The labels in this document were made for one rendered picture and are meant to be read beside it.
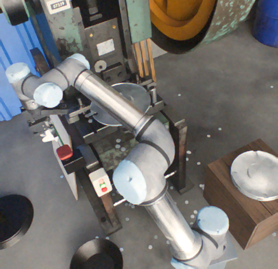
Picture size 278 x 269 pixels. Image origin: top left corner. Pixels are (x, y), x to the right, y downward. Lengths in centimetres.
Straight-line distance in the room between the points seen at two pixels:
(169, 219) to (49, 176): 142
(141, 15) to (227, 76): 172
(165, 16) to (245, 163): 87
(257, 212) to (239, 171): 23
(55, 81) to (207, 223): 71
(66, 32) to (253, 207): 116
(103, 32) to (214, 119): 141
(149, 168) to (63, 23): 59
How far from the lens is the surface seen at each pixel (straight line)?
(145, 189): 78
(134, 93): 139
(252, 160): 166
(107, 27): 119
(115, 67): 125
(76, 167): 131
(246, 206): 153
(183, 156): 162
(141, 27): 121
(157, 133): 84
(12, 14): 107
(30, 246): 198
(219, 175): 160
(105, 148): 136
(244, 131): 230
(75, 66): 95
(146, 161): 78
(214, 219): 111
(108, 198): 154
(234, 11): 110
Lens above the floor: 168
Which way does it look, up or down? 47 degrees down
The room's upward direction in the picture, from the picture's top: 9 degrees counter-clockwise
